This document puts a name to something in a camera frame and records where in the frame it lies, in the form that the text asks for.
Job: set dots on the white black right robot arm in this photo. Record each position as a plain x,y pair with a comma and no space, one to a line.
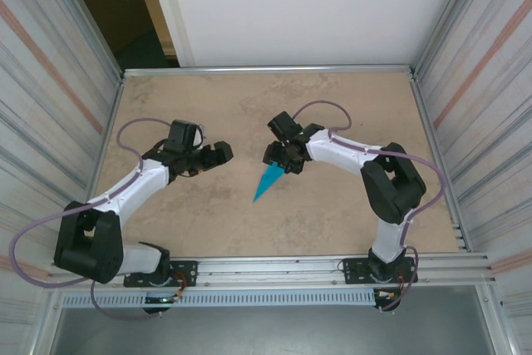
341,153

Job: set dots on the white door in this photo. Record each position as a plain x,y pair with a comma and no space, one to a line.
166,6

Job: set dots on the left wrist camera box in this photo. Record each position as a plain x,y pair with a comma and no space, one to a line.
202,134

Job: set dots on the long aluminium table edge rail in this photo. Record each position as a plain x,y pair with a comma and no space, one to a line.
270,70

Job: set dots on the short aluminium side rail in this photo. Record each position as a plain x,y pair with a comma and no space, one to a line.
457,213
99,164

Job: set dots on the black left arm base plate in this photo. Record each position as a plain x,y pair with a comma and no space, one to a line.
185,272

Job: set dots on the wide aluminium frame rail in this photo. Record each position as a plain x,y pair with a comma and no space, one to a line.
270,276

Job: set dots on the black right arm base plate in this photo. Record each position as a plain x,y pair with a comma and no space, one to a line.
353,269

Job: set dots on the translucent ribbed enclosure panel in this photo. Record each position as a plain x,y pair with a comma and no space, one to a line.
490,122
41,122

